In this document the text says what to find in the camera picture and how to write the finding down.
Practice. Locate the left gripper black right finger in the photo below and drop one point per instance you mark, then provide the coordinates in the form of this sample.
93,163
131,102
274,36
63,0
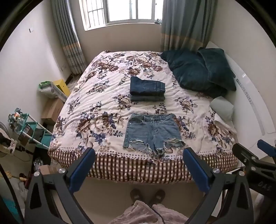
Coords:
237,206

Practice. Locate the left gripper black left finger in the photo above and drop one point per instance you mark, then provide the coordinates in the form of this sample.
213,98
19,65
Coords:
40,206

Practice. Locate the folded dark blue jeans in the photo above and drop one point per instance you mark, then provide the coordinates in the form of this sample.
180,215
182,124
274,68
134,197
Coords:
142,87

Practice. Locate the dark teal front pillow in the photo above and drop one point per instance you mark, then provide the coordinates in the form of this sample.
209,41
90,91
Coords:
188,68

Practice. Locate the dark teal rear pillow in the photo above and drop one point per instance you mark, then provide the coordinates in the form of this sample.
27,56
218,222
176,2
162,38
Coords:
219,71

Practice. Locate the folded light green cloth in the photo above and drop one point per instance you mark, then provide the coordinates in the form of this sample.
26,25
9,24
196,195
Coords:
223,108

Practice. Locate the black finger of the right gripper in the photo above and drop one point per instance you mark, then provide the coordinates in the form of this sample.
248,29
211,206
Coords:
266,148
247,160

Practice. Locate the white bed headboard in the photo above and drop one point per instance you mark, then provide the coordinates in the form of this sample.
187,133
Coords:
251,117

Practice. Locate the teal storage cart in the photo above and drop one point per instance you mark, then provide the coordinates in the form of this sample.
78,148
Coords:
29,131

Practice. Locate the cardboard box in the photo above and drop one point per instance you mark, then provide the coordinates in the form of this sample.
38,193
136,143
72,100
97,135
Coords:
52,110

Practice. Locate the folded white cloth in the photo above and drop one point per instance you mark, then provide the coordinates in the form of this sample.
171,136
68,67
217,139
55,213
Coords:
225,125

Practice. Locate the left brown slipper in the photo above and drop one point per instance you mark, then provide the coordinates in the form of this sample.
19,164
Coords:
136,195

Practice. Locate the left striped grey curtain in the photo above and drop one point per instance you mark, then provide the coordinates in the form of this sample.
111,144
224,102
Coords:
68,36

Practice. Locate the pink fuzzy pajama legs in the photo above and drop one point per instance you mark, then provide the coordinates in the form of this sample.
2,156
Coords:
140,212

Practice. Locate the light blue denim shorts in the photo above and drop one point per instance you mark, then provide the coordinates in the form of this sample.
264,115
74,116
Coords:
155,135

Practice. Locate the yellow box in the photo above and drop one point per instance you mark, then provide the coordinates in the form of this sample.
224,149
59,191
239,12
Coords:
62,86

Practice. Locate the folded dark grey pants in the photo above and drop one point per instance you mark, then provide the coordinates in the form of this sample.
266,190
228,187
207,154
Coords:
138,98

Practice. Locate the floral bed quilt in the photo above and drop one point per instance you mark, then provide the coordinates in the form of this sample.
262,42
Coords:
130,109

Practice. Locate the dark teal pillow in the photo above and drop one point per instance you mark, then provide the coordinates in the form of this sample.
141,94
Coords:
188,68
219,71

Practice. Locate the white framed window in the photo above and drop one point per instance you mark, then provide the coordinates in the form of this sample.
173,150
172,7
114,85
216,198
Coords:
100,13

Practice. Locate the right teal curtain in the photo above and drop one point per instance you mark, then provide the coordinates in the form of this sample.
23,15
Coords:
187,24

